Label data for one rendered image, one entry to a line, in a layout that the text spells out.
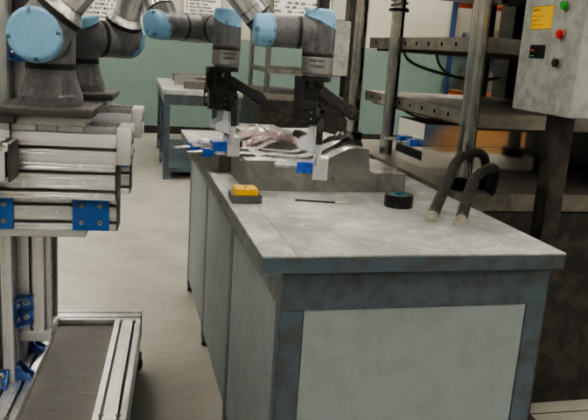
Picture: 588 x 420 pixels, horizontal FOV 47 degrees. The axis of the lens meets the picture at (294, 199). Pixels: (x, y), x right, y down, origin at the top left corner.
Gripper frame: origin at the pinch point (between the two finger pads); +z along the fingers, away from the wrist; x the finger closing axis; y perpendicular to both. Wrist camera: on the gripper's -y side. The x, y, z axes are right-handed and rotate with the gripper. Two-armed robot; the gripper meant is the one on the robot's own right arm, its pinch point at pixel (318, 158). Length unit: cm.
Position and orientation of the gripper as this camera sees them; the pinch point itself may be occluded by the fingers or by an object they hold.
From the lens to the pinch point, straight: 165.7
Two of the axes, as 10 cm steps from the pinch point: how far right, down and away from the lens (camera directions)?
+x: -0.5, 2.1, -9.8
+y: -10.0, -0.8, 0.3
